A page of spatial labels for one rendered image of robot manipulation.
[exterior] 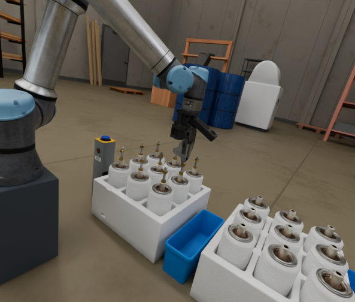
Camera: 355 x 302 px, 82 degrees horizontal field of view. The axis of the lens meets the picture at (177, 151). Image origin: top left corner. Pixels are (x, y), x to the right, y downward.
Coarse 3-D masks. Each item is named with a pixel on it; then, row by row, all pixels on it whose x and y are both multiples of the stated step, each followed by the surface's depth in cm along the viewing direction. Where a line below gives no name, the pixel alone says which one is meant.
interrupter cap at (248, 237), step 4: (232, 224) 64; (236, 224) 65; (228, 228) 62; (232, 228) 62; (236, 228) 63; (232, 232) 60; (236, 232) 61; (248, 232) 62; (232, 236) 59; (236, 236) 59; (240, 236) 60; (244, 236) 60; (248, 236) 60; (252, 236) 60; (240, 240) 58; (244, 240) 58; (248, 240) 58; (252, 240) 59
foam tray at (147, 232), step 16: (96, 192) 89; (112, 192) 83; (208, 192) 99; (96, 208) 91; (112, 208) 84; (128, 208) 78; (144, 208) 76; (176, 208) 80; (192, 208) 88; (112, 224) 86; (128, 224) 80; (144, 224) 75; (160, 224) 70; (176, 224) 80; (128, 240) 82; (144, 240) 76; (160, 240) 73; (160, 256) 78
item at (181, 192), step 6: (168, 180) 86; (174, 186) 83; (180, 186) 83; (186, 186) 84; (174, 192) 84; (180, 192) 84; (186, 192) 85; (174, 198) 84; (180, 198) 85; (186, 198) 87
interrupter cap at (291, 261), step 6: (270, 246) 58; (276, 246) 58; (270, 252) 55; (276, 252) 56; (276, 258) 54; (282, 258) 55; (288, 258) 55; (294, 258) 55; (282, 264) 52; (288, 264) 53; (294, 264) 53
